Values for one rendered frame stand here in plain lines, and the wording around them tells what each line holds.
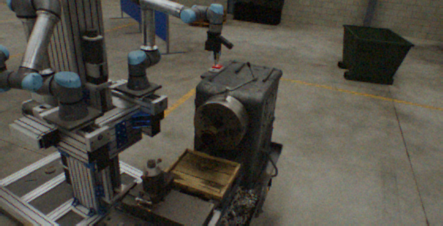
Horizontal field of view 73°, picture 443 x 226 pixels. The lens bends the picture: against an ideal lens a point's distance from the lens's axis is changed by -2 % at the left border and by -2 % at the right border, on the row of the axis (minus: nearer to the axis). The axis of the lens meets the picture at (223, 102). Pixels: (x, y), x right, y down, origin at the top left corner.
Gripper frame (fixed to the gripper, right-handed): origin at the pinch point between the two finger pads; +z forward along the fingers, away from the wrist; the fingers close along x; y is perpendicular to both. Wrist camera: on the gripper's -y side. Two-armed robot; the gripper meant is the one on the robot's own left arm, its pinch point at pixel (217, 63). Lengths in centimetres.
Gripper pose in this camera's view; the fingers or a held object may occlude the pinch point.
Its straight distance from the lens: 189.3
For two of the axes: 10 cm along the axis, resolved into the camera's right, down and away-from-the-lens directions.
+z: -0.6, 9.0, 4.4
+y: -9.3, -2.1, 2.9
